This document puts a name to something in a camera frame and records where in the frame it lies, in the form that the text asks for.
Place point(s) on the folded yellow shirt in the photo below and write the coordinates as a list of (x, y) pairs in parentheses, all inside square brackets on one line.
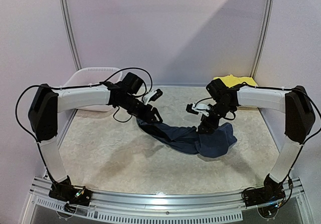
[(231, 80)]

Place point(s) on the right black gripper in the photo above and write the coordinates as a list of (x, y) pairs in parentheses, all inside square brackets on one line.
[(206, 126)]

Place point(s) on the aluminium front rail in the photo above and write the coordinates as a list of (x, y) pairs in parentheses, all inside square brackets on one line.
[(114, 207)]

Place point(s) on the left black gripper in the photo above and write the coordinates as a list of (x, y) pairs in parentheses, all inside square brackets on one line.
[(151, 115)]

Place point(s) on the right aluminium frame post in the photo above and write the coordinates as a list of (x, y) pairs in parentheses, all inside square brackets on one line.
[(262, 37)]

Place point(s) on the navy blue tank top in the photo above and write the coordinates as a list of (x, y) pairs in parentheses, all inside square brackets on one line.
[(187, 140)]

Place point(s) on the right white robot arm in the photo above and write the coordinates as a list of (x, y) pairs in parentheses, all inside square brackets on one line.
[(293, 103)]

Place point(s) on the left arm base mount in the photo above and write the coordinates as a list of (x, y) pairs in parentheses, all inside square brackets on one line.
[(78, 195)]

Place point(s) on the white plastic laundry basket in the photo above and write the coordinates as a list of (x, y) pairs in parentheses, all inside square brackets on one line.
[(92, 75)]

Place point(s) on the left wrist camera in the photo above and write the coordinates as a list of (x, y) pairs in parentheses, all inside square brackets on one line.
[(152, 96)]

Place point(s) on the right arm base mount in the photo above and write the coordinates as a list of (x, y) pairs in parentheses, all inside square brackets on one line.
[(266, 194)]

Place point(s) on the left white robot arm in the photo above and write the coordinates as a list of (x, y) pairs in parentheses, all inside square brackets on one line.
[(50, 103)]

